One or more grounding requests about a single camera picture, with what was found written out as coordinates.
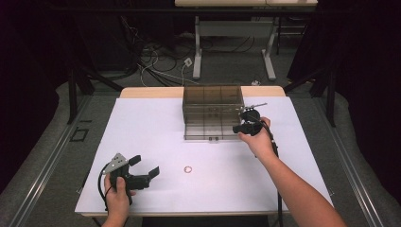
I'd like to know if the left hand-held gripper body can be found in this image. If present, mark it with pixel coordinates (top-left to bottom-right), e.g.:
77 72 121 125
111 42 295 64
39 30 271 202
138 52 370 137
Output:
102 152 152 206

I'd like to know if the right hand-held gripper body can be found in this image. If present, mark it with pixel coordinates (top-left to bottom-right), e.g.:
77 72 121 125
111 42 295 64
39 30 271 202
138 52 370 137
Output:
239 102 269 137

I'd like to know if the smoky clear drawer cabinet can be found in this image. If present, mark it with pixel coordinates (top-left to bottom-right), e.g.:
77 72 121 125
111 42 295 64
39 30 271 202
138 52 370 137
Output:
182 84 246 125

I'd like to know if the person's right hand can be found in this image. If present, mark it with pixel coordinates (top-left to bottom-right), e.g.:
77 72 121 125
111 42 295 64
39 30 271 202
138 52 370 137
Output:
237 116 278 159

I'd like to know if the person's left hand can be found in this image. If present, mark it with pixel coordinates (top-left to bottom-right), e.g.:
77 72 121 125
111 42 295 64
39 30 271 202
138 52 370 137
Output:
103 174 136 221

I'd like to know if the white table mat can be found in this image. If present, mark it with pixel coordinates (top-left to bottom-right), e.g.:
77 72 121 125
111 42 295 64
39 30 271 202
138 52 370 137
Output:
75 96 335 214

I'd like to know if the person's dark clothing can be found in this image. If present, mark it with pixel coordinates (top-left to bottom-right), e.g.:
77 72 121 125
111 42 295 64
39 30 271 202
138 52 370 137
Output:
141 216 270 227

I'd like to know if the black metal stand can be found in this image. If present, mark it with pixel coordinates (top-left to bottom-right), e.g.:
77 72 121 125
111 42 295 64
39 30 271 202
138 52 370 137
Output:
283 67 337 128
66 67 125 125

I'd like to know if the white metal desk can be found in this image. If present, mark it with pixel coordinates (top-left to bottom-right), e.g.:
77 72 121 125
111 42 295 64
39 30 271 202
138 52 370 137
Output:
174 0 319 81

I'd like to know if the dark curtain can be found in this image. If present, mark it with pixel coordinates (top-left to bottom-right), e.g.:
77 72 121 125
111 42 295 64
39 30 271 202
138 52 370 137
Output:
287 0 401 202
0 0 96 193

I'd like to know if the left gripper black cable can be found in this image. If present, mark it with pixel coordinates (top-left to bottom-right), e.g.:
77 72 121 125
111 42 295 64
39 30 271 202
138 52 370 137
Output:
97 171 112 212

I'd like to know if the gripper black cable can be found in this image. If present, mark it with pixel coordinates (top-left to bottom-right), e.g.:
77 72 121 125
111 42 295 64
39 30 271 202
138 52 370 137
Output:
97 171 112 212
260 119 284 227

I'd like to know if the aluminium floor rail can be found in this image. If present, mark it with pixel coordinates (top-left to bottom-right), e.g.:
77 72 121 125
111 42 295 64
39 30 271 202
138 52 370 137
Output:
315 97 386 227
8 94 93 227

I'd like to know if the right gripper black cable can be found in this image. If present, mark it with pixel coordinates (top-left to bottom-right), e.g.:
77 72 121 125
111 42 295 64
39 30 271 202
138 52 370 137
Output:
260 119 284 227

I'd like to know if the white floor cable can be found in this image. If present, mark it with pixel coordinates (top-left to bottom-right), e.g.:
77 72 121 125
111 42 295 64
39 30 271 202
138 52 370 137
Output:
137 61 200 88

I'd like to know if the black metal chair frame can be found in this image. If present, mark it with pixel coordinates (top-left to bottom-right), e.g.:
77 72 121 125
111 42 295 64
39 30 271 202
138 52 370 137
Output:
275 15 306 56

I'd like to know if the bundle of black floor cables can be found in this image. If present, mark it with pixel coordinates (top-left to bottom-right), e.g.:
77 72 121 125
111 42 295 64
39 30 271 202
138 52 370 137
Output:
119 15 256 86

